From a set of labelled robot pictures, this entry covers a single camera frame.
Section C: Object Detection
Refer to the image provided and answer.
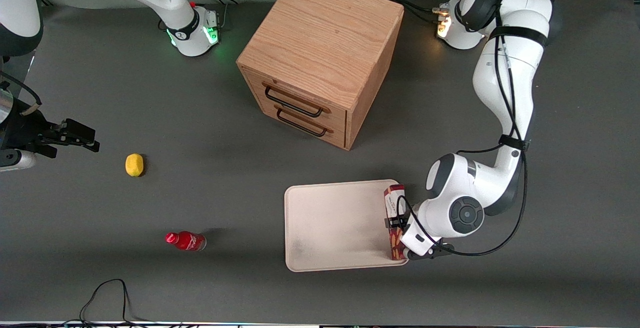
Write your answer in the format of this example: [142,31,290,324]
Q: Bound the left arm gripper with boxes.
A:
[384,214,444,258]

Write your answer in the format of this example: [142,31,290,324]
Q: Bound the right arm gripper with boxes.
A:
[0,99,101,159]

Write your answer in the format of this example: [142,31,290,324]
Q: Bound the red cookie box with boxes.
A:
[383,184,408,261]

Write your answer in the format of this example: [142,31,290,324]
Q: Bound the beige plastic tray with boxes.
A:
[284,179,411,272]

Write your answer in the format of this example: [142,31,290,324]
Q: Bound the yellow lemon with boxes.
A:
[125,153,145,177]

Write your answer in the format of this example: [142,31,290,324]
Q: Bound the red cola bottle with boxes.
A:
[165,231,207,252]

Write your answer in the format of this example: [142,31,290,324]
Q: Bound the wooden two-drawer cabinet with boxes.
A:
[236,0,405,151]

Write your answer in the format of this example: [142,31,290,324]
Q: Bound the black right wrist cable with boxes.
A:
[0,70,42,116]

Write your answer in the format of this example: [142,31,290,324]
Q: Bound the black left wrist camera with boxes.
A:
[407,244,455,261]

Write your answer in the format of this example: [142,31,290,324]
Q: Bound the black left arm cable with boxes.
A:
[397,0,583,257]

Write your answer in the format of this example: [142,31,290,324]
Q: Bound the black metal drawer handle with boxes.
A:
[263,84,327,118]
[275,107,334,138]

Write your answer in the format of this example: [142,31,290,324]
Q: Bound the black cable strap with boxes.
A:
[489,26,549,47]
[498,134,530,151]

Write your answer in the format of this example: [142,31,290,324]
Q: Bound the thin black table cable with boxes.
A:
[79,278,166,325]

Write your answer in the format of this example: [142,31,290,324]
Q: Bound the black left arm base cables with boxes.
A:
[382,0,447,24]

